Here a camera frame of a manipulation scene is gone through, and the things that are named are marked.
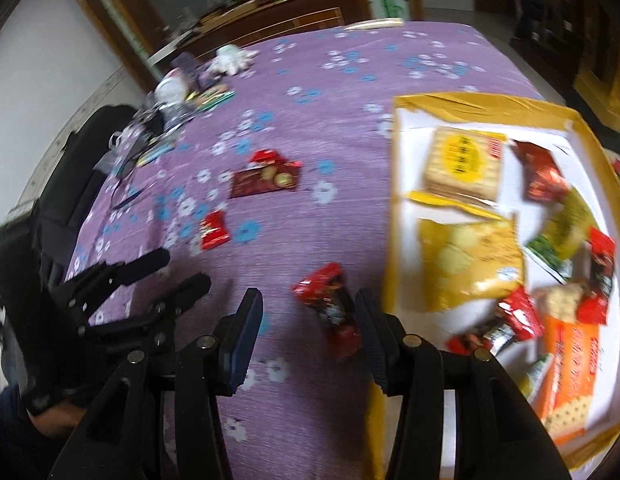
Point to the white tray with yellow tape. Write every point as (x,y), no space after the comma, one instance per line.
(415,132)

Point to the black white candy wrapper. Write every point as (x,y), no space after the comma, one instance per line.
(492,337)

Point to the red candy packet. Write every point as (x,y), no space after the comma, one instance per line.
(330,310)

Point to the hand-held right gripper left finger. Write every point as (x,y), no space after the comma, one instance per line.
(242,345)

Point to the orange cracker pack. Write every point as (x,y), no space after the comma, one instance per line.
(570,370)

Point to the yellow sandwich biscuit packet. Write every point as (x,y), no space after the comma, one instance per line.
(465,260)

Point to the dark standing figure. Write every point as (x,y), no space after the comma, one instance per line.
(529,0)

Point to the purple floral tablecloth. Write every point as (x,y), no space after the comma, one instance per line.
(315,125)

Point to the square yellow biscuit pack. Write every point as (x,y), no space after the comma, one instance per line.
(462,165)

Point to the maroon packet with gold coins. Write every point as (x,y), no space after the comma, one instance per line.
(260,182)

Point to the gold trimmed dark cabinet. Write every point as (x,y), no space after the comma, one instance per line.
(610,85)

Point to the crumpled clear plastic bag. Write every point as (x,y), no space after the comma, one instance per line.
(115,150)

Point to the red black snack packet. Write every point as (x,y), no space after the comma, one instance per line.
(602,260)

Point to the small green snack packet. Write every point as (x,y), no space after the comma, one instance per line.
(535,377)

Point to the person's left forearm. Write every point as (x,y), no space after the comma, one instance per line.
(10,435)

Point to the white glove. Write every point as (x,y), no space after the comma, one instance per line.
(232,57)

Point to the wooden glass cabinet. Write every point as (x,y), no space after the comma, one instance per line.
(290,15)

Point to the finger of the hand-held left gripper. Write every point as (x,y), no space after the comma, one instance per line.
(185,290)
(140,265)

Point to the iridescent pencil case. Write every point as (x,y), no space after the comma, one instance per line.
(155,154)

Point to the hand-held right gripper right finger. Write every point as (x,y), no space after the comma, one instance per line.
(375,350)

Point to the cream flat bar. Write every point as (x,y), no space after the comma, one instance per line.
(375,23)

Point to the yellow green snack packet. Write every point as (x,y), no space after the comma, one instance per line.
(565,230)

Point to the dark red foil packet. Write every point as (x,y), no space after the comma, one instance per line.
(540,172)

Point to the small red snack packet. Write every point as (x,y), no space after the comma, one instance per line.
(594,310)
(265,157)
(214,230)

